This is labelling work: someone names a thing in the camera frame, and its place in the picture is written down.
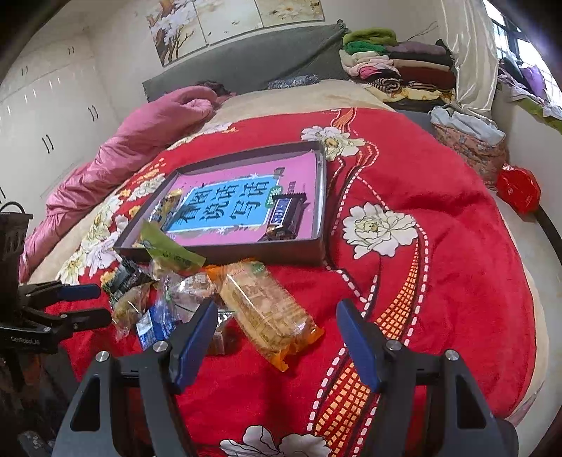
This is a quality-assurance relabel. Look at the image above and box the stack of folded clothes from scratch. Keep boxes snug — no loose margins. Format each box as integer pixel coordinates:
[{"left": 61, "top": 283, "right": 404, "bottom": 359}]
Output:
[{"left": 339, "top": 27, "right": 458, "bottom": 104}]

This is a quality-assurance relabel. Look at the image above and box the green clear pastry packet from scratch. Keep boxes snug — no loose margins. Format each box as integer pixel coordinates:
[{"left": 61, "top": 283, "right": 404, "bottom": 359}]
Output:
[{"left": 139, "top": 221, "right": 206, "bottom": 273}]

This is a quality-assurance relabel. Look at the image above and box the dark grey tray box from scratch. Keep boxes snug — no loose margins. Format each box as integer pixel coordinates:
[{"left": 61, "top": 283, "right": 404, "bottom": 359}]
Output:
[{"left": 113, "top": 141, "right": 328, "bottom": 268}]

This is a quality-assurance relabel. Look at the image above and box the black curved tube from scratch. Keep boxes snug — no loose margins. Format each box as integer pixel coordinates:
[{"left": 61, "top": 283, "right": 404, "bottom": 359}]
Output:
[{"left": 532, "top": 206, "right": 562, "bottom": 253}]

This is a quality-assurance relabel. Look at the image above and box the black snack packet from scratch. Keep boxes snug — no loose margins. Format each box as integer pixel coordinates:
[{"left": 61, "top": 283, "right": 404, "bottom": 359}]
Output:
[{"left": 102, "top": 257, "right": 154, "bottom": 308}]

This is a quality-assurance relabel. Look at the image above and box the pale blue cloth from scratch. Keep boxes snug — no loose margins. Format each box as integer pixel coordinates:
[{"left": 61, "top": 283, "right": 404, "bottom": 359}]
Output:
[{"left": 429, "top": 105, "right": 507, "bottom": 146}]

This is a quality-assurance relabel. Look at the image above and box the blue patterned pillow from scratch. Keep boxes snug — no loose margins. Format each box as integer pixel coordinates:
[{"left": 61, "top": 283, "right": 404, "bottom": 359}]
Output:
[{"left": 267, "top": 75, "right": 321, "bottom": 91}]

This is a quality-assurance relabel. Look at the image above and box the red plastic bag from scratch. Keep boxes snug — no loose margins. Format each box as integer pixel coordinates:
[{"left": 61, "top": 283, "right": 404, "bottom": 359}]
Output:
[{"left": 496, "top": 163, "right": 542, "bottom": 215}]

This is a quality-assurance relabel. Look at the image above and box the pink quilt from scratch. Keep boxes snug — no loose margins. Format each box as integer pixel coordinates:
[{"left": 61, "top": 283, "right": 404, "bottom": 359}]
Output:
[{"left": 18, "top": 85, "right": 230, "bottom": 282}]

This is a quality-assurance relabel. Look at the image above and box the pile of clothes on windowsill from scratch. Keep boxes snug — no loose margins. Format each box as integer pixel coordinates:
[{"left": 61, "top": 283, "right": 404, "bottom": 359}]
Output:
[{"left": 498, "top": 57, "right": 562, "bottom": 120}]

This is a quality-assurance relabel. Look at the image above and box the dark cloth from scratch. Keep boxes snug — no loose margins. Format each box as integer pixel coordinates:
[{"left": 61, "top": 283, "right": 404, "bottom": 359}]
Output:
[{"left": 195, "top": 80, "right": 238, "bottom": 97}]

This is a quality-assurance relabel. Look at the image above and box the cream satin curtain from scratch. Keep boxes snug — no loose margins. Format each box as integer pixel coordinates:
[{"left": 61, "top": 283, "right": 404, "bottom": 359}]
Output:
[{"left": 439, "top": 0, "right": 502, "bottom": 119}]

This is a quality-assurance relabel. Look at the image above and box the orange biscuit packet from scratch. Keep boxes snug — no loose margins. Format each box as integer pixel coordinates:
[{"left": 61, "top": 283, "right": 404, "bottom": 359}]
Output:
[{"left": 206, "top": 259, "right": 326, "bottom": 372}]

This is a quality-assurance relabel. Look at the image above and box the dark framed window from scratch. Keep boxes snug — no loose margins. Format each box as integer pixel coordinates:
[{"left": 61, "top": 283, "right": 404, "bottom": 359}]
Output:
[{"left": 485, "top": 0, "right": 562, "bottom": 89}]

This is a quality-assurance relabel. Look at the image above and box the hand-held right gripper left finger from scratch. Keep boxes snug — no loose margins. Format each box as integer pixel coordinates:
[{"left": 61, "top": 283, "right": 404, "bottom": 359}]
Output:
[{"left": 53, "top": 300, "right": 219, "bottom": 457}]

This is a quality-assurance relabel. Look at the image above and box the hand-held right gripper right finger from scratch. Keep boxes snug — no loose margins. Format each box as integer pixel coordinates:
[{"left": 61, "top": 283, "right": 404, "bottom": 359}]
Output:
[{"left": 335, "top": 299, "right": 519, "bottom": 457}]

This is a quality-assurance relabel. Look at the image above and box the brown wrapped cake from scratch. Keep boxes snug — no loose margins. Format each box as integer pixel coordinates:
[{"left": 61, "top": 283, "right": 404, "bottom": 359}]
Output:
[{"left": 206, "top": 308, "right": 243, "bottom": 356}]

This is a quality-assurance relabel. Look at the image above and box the red floral blanket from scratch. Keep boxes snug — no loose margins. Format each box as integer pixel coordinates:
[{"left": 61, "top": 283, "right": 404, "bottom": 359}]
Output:
[{"left": 44, "top": 108, "right": 539, "bottom": 457}]

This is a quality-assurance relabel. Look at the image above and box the gold wrapped candy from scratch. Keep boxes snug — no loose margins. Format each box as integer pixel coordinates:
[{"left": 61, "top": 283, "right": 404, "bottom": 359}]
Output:
[{"left": 149, "top": 189, "right": 183, "bottom": 225}]

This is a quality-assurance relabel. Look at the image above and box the floral wall painting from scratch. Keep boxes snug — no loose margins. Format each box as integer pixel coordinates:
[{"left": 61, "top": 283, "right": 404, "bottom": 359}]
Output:
[{"left": 145, "top": 0, "right": 326, "bottom": 67}]

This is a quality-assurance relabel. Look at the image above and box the blue white snack packet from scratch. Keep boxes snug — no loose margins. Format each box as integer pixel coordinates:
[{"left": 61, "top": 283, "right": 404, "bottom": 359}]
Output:
[{"left": 134, "top": 303, "right": 176, "bottom": 352}]

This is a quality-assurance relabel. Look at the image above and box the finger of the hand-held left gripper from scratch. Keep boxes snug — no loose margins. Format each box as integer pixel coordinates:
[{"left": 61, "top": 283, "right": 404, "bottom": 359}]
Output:
[
  {"left": 19, "top": 281, "right": 102, "bottom": 308},
  {"left": 26, "top": 308, "right": 113, "bottom": 342}
]

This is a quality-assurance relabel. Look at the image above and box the dark wrapped chocolate bar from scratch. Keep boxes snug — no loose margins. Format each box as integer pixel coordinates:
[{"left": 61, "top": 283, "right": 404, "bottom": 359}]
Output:
[{"left": 259, "top": 191, "right": 308, "bottom": 242}]

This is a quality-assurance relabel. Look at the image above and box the pink printed book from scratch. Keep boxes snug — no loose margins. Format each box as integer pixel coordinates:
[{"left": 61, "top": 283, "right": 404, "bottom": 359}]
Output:
[{"left": 162, "top": 152, "right": 319, "bottom": 245}]

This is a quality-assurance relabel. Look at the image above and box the grey padded headboard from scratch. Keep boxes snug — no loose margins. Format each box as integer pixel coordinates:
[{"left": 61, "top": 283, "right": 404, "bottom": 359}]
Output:
[{"left": 143, "top": 20, "right": 352, "bottom": 104}]

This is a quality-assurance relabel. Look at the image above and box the clear wrapped brown pastry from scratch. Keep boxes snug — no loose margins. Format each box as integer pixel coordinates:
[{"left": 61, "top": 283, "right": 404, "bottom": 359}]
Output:
[{"left": 151, "top": 259, "right": 220, "bottom": 317}]

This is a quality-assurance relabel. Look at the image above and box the floral fabric bag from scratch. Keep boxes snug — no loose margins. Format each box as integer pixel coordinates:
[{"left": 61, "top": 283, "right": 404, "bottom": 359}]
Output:
[{"left": 432, "top": 123, "right": 510, "bottom": 189}]

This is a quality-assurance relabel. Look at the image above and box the yellow clear wrapped cake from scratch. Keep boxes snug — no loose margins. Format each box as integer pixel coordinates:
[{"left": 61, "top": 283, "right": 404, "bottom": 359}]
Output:
[{"left": 110, "top": 281, "right": 155, "bottom": 341}]

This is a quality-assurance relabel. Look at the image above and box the grey bedside stand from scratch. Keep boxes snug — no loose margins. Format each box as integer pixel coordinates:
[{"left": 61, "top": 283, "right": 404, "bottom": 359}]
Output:
[{"left": 386, "top": 99, "right": 445, "bottom": 133}]

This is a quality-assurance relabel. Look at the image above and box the white wardrobe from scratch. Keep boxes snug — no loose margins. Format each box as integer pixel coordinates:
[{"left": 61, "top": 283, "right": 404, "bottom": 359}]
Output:
[{"left": 0, "top": 26, "right": 124, "bottom": 212}]

